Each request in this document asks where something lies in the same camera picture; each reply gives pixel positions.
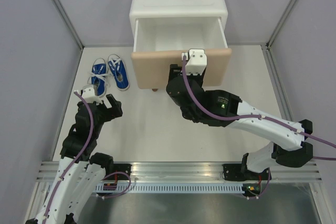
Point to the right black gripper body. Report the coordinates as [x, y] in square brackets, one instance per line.
[174, 70]

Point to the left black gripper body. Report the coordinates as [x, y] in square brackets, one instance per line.
[106, 115]

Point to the blue sneaker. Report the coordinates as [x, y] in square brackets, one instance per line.
[119, 72]
[98, 76]

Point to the beige drawer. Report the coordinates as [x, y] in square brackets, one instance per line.
[152, 68]

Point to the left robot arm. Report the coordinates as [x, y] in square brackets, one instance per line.
[79, 169]

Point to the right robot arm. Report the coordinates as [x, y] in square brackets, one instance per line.
[219, 108]

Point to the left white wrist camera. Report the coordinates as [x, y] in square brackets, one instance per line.
[89, 94]

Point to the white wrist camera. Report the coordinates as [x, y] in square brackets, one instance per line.
[196, 61]
[89, 94]

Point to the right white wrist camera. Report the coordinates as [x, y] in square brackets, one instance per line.
[196, 61]

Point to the aluminium mounting rail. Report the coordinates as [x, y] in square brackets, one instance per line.
[212, 172]

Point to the white slotted cable duct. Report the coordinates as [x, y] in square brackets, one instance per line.
[171, 188]

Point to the left aluminium frame post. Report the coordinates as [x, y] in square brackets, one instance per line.
[62, 12]

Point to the aluminium frame post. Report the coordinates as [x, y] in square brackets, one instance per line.
[284, 16]
[62, 12]

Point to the right aluminium frame post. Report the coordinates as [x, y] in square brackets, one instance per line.
[284, 16]

